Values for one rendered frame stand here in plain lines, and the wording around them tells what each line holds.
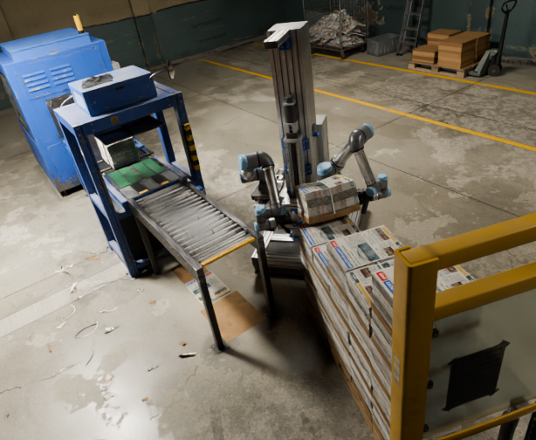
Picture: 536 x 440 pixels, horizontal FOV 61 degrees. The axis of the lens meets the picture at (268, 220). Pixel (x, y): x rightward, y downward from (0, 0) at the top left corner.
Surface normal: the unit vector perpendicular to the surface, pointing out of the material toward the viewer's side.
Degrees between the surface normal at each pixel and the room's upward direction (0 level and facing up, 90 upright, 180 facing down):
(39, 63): 90
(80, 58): 90
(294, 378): 0
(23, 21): 90
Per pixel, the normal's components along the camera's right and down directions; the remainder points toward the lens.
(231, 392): -0.14, -0.83
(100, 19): 0.57, 0.38
